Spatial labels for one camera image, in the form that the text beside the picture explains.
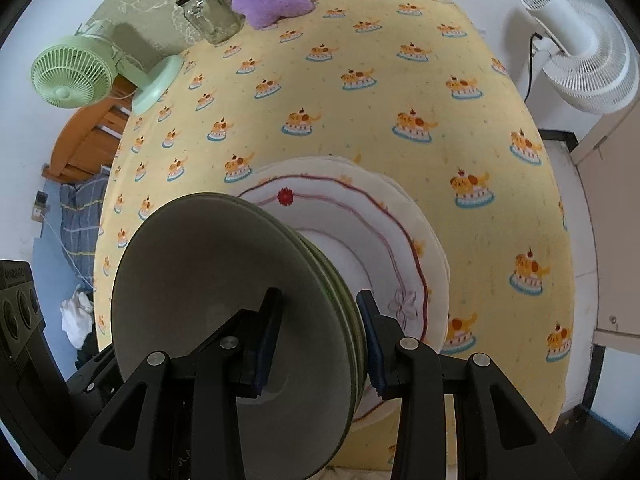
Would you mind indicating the blue bed sheet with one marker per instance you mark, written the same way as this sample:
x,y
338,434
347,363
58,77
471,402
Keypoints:
x,y
50,280

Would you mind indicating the green desk fan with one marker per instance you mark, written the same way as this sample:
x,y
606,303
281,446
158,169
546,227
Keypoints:
x,y
70,70

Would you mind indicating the wooden chair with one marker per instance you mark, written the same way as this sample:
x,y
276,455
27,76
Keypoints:
x,y
80,135

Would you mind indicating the wall socket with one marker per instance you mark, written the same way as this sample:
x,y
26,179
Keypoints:
x,y
40,205

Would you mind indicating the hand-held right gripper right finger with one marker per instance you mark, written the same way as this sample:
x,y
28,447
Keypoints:
x,y
372,355

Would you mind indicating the white standing fan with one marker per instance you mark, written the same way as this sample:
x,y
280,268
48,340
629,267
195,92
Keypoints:
x,y
585,60

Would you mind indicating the beige cabinet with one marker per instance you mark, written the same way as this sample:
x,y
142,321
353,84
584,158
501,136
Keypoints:
x,y
610,210

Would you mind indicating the blue plaid pillow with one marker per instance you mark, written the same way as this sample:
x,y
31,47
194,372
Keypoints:
x,y
82,215

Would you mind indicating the white crumpled cloth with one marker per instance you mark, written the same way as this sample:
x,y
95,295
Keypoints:
x,y
76,317

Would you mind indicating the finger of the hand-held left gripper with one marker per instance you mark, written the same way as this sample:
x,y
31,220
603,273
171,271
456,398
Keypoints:
x,y
95,372

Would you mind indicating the yellow printed tablecloth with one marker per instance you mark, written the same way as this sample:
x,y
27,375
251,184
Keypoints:
x,y
375,110

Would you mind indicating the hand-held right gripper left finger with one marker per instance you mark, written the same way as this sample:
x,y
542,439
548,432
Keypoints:
x,y
262,360

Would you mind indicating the glass jar with dark lid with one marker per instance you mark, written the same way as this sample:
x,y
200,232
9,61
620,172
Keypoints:
x,y
212,15

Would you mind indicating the red trimmed white plate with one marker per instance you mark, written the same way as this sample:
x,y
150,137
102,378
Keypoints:
x,y
350,220

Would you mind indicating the large orange floral plate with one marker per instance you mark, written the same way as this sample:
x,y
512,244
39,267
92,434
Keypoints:
x,y
320,162

